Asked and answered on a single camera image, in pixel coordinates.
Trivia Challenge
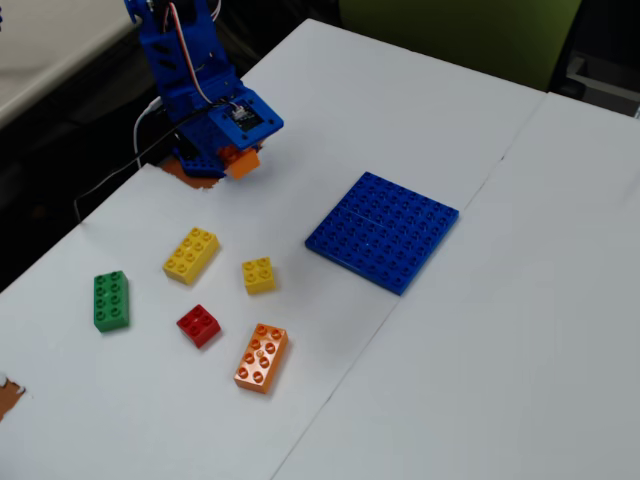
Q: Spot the small orange square block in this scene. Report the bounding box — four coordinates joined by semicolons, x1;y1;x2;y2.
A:
217;144;263;181

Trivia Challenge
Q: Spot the long green block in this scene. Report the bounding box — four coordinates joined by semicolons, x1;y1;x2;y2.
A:
93;270;131;333

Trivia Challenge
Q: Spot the small red square block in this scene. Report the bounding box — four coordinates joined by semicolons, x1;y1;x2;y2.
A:
175;303;222;349

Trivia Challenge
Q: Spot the small yellow square block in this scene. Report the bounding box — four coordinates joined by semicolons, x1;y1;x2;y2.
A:
241;256;278;296

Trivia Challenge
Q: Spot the long yellow block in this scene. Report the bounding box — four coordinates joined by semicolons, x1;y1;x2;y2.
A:
162;226;221;287

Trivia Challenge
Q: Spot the long orange block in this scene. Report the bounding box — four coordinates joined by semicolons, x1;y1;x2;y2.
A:
233;322;290;395

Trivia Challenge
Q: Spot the green chair back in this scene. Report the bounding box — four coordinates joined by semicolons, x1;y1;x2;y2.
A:
339;0;584;94

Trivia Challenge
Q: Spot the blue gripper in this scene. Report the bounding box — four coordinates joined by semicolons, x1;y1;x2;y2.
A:
159;67;251;162

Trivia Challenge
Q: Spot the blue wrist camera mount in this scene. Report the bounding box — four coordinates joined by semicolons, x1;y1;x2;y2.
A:
206;91;285;151

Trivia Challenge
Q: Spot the white cable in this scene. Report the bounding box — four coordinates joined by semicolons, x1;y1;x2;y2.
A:
132;97;164;169

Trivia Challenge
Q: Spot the blue studded baseplate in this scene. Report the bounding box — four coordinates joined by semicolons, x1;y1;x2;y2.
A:
304;171;461;297

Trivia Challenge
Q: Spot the white background desk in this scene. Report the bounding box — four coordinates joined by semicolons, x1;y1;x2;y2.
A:
0;0;172;127

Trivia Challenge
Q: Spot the grey background box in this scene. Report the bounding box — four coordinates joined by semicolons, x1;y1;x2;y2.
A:
563;51;640;119

